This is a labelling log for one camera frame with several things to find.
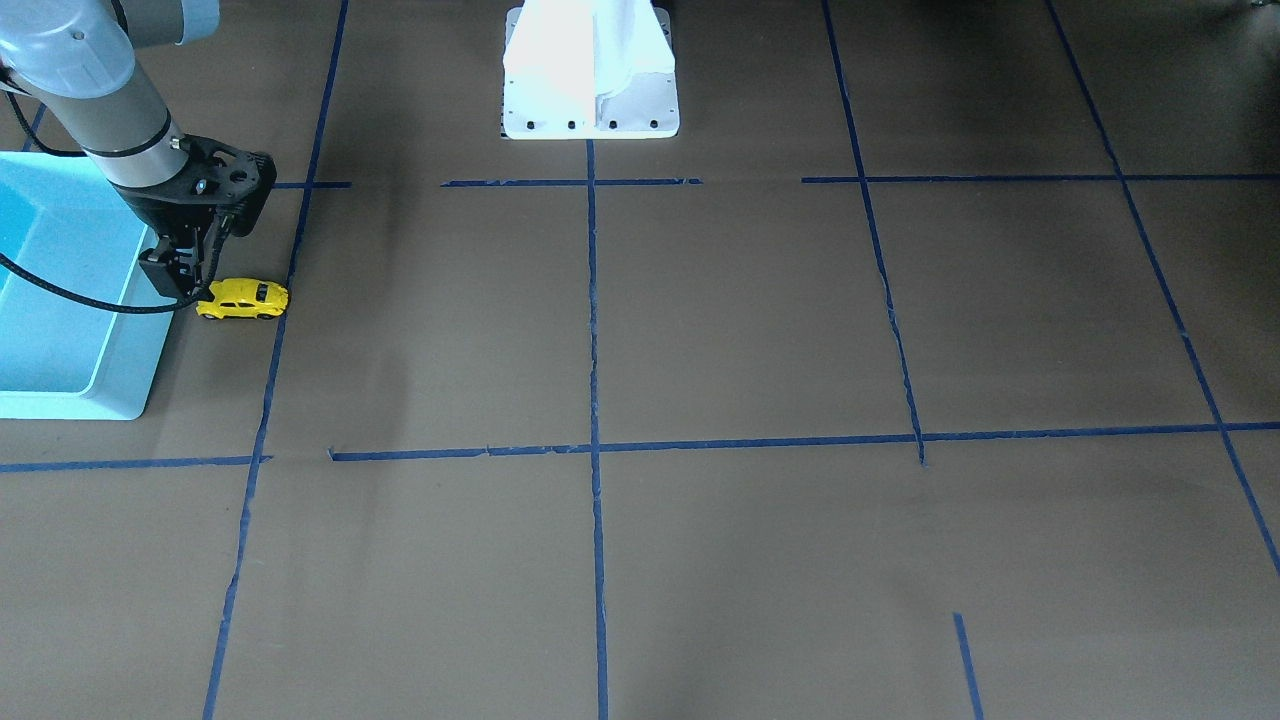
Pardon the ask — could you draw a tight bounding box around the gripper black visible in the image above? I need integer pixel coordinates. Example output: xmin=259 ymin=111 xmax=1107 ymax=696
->
xmin=118 ymin=179 xmax=262 ymax=301

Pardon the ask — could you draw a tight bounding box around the yellow beetle toy car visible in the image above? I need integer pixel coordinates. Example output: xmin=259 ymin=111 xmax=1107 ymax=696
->
xmin=195 ymin=277 xmax=291 ymax=320

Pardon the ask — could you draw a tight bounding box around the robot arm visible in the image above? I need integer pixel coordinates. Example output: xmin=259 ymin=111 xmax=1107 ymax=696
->
xmin=1 ymin=1 xmax=276 ymax=310

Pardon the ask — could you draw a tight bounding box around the turquoise plastic bin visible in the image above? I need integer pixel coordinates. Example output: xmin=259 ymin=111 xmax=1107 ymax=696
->
xmin=1 ymin=152 xmax=172 ymax=421

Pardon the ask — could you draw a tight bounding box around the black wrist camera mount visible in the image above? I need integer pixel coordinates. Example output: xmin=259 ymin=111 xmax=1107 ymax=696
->
xmin=175 ymin=135 xmax=276 ymax=238

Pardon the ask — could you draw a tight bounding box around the black camera cable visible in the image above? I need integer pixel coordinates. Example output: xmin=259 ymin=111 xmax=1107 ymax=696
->
xmin=0 ymin=90 xmax=233 ymax=315

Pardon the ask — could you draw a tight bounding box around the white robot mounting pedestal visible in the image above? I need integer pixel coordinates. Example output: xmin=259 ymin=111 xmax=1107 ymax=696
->
xmin=500 ymin=1 xmax=681 ymax=141

